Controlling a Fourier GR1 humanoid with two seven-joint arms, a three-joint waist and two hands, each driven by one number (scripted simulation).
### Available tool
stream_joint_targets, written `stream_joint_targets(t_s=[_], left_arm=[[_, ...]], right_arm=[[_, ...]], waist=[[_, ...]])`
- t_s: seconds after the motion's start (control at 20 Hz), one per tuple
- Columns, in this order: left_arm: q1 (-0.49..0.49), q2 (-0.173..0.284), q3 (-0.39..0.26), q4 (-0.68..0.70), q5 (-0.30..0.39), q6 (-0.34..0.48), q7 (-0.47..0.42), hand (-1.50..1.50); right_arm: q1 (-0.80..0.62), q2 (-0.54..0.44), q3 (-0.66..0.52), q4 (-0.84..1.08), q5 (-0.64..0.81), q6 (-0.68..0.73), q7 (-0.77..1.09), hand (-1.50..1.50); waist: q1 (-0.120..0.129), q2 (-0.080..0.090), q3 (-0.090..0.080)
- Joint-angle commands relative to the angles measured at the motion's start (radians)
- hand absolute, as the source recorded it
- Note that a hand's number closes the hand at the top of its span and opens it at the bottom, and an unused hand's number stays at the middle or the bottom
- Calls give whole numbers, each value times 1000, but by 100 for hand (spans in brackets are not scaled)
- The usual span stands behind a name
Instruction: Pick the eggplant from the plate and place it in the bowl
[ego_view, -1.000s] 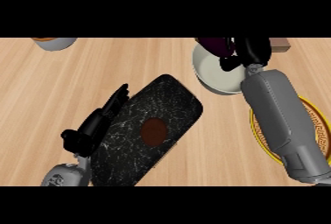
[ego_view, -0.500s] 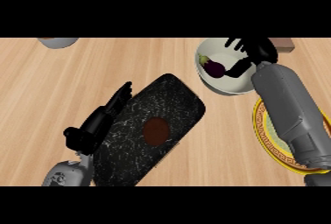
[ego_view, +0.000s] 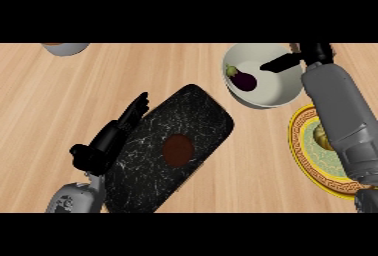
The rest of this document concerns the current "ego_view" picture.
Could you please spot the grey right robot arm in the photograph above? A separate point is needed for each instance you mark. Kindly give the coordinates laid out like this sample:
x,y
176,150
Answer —
x,y
347,123

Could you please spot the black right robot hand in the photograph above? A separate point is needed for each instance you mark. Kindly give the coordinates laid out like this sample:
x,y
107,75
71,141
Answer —
x,y
308,55

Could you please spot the brown round disc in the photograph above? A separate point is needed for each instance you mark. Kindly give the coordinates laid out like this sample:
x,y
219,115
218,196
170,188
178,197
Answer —
x,y
178,150

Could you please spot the black marble cutting board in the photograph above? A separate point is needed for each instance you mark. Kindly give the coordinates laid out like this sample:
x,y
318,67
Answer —
x,y
170,150

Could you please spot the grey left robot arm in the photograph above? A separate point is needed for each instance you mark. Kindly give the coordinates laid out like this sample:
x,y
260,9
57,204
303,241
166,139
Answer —
x,y
74,198

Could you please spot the white bowl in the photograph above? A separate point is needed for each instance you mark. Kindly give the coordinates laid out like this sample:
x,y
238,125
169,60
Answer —
x,y
263,78

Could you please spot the yellow patterned plate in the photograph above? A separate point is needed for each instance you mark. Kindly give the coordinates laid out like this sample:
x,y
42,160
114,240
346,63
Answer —
x,y
315,153

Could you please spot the grey bowl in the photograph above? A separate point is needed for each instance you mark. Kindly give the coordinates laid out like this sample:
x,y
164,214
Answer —
x,y
65,48

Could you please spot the purple eggplant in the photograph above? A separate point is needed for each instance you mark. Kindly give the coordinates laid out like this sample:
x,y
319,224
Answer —
x,y
243,79

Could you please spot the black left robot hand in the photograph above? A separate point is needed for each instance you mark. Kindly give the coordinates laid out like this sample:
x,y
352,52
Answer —
x,y
105,141

